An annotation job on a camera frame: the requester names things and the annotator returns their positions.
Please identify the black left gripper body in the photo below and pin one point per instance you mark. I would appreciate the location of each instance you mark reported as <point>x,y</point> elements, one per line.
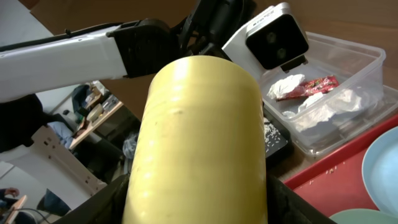
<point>210,25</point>

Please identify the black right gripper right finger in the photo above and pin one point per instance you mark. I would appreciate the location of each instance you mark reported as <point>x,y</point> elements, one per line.
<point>284,206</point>

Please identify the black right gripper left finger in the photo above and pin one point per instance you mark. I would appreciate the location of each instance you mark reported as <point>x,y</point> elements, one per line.
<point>105,207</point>

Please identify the rice and food leftovers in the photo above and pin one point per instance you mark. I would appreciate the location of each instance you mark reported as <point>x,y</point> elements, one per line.
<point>272,138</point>

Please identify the white napkin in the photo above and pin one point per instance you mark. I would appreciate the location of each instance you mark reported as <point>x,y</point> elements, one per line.
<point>281,88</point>
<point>346,101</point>

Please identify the yellow cup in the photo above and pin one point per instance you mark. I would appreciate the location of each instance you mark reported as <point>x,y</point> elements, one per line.
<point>200,155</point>

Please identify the red snack wrapper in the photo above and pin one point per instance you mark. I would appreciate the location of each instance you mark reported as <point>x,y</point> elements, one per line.
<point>312,87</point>

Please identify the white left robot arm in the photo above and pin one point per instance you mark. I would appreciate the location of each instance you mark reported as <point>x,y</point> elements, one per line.
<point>118,49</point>

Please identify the black food waste bin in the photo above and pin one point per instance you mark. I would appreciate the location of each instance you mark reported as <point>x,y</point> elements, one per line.
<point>283,153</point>

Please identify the clear plastic waste bin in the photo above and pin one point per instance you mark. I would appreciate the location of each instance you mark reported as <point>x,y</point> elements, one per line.
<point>354,65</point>

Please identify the red plastic tray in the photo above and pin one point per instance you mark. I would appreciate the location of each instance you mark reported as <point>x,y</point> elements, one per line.
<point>335,183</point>

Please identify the green bowl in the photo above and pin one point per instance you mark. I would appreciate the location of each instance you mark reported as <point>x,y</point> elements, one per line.
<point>363,216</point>

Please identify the background wooden desk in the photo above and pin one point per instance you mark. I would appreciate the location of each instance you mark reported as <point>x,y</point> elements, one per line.
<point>92,126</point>

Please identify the light blue plate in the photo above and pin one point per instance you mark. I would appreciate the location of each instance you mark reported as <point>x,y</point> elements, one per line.
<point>379,172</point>

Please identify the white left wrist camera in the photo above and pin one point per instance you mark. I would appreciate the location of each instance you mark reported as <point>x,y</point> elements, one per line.
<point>270,40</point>

